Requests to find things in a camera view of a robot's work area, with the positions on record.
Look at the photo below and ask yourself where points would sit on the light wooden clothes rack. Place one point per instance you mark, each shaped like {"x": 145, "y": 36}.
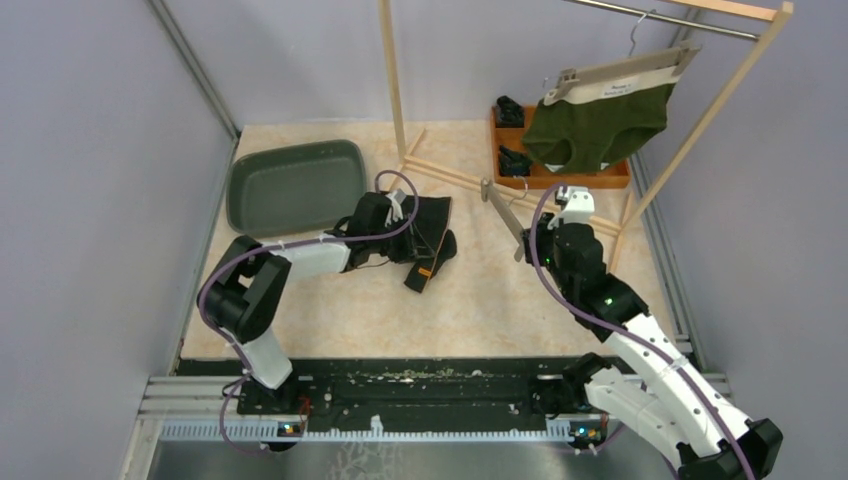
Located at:
{"x": 774, "y": 18}

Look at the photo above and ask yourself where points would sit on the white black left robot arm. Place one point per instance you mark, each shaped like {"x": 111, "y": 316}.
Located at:
{"x": 240, "y": 299}

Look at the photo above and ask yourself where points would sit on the grey-green plastic tub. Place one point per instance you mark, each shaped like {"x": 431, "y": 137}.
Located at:
{"x": 295, "y": 189}

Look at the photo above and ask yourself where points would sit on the wrist white camera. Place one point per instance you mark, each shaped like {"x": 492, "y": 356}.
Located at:
{"x": 396, "y": 199}
{"x": 577, "y": 206}

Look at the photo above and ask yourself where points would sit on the aluminium front rail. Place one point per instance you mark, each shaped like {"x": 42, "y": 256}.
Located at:
{"x": 198, "y": 408}

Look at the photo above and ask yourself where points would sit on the orange wooden compartment tray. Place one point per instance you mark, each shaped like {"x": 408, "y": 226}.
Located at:
{"x": 617, "y": 176}

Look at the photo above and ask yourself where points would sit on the dark rolled sock front left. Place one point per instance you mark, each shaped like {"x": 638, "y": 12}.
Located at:
{"x": 512, "y": 163}

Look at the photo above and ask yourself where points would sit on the green underwear with cream waistband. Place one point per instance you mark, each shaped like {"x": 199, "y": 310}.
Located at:
{"x": 587, "y": 138}

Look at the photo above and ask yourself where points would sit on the dark rolled sock far left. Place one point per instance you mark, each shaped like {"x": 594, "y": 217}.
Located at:
{"x": 508, "y": 113}

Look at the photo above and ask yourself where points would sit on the dark rolled sock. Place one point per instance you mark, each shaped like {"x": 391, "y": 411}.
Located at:
{"x": 512, "y": 163}
{"x": 508, "y": 113}

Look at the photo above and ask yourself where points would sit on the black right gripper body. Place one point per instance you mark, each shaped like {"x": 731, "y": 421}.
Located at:
{"x": 545, "y": 240}

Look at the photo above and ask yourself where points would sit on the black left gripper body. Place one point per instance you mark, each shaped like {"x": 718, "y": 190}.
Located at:
{"x": 401, "y": 247}

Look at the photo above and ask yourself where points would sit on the black striped garment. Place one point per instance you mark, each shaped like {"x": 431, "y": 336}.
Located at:
{"x": 432, "y": 241}

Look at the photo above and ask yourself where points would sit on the beige clip hanger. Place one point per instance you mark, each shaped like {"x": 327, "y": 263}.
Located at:
{"x": 490, "y": 194}
{"x": 622, "y": 77}

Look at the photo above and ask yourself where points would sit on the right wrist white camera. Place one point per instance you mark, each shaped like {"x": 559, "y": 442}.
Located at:
{"x": 577, "y": 206}

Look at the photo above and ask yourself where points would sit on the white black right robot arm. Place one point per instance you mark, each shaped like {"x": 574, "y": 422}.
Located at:
{"x": 700, "y": 433}

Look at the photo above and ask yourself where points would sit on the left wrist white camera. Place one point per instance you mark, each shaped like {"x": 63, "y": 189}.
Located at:
{"x": 396, "y": 199}

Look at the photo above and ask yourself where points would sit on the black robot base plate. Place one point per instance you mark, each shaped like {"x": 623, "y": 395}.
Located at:
{"x": 453, "y": 398}

